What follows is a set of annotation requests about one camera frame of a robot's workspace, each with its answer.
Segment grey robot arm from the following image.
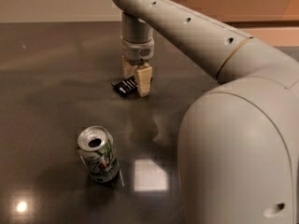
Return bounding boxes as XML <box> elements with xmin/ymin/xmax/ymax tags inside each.
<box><xmin>113</xmin><ymin>0</ymin><xmax>299</xmax><ymax>224</ymax></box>

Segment green 7up can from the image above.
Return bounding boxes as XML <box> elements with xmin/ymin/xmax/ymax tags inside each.
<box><xmin>77</xmin><ymin>126</ymin><xmax>120</xmax><ymax>184</ymax></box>

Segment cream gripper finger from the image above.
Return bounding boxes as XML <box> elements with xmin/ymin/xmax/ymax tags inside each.
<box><xmin>122</xmin><ymin>56</ymin><xmax>137</xmax><ymax>78</ymax></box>
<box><xmin>134</xmin><ymin>63</ymin><xmax>152</xmax><ymax>97</ymax></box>

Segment black rxbar chocolate bar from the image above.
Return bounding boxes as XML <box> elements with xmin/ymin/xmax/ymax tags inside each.
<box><xmin>112</xmin><ymin>77</ymin><xmax>137</xmax><ymax>97</ymax></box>

